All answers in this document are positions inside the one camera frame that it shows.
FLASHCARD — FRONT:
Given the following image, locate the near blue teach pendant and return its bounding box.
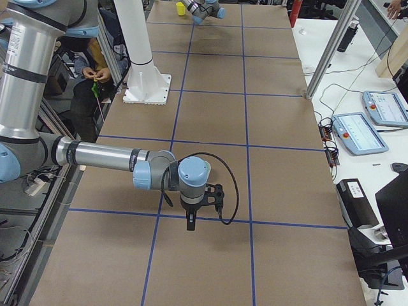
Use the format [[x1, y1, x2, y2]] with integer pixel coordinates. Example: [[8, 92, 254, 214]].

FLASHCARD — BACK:
[[332, 112, 389, 156]]

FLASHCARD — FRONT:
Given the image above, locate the brown paper table cover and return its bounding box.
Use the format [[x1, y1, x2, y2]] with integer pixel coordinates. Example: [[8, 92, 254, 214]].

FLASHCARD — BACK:
[[31, 2, 365, 305]]

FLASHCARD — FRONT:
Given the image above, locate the far blue teach pendant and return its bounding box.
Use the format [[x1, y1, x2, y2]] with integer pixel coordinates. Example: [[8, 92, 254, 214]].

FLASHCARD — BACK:
[[363, 91, 407, 128]]

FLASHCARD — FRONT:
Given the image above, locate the black water bottle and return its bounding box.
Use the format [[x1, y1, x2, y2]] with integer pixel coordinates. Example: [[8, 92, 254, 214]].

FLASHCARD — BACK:
[[337, 20, 359, 52]]

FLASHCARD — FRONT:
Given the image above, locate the black cardboard box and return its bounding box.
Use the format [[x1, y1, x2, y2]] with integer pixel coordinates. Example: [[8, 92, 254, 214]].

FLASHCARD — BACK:
[[336, 178, 379, 230]]

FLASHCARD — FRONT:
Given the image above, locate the blue teach pendant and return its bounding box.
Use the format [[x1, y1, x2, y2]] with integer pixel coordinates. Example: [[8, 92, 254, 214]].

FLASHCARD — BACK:
[[332, 112, 389, 156], [363, 91, 407, 128]]

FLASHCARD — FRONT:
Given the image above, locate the black computer monitor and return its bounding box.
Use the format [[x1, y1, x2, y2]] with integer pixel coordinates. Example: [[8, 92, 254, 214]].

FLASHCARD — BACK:
[[375, 170, 407, 247]]

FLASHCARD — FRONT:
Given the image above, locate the seated person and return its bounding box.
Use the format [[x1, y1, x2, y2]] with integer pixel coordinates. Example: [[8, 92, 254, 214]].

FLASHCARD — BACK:
[[62, 9, 130, 144]]

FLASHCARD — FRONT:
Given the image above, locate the black computer mouse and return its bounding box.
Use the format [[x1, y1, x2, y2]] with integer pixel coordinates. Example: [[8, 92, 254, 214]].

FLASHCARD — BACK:
[[391, 163, 408, 173]]

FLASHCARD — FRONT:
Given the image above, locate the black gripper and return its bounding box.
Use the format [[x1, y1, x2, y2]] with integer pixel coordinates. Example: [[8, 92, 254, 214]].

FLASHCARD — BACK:
[[181, 200, 204, 231]]

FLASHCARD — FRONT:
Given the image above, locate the aluminium frame post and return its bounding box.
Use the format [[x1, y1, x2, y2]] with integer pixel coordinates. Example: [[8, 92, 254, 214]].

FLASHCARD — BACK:
[[305, 0, 361, 100]]

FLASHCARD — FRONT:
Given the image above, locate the yellow plastic cup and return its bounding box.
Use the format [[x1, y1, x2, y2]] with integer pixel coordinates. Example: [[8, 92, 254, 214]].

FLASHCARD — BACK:
[[176, 1, 186, 17]]

